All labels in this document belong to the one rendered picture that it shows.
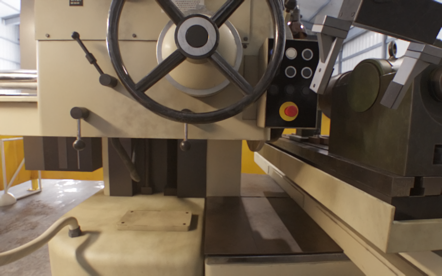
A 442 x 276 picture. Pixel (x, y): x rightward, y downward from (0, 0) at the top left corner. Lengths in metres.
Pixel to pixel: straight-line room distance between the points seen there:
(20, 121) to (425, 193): 1.45
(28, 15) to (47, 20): 0.96
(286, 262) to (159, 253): 0.48
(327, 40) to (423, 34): 0.13
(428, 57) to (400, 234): 0.34
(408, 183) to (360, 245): 0.40
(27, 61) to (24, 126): 0.61
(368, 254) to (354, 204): 0.32
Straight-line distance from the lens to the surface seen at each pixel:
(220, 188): 1.43
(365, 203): 0.60
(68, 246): 1.10
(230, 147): 1.37
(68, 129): 0.83
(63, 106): 0.84
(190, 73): 0.59
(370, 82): 0.68
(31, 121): 1.27
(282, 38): 0.51
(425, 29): 0.41
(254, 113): 0.71
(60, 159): 1.68
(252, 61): 0.73
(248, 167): 3.24
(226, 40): 0.61
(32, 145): 1.78
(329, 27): 0.34
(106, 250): 1.01
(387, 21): 0.38
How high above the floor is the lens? 1.11
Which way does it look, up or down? 5 degrees down
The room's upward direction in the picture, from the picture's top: 1 degrees clockwise
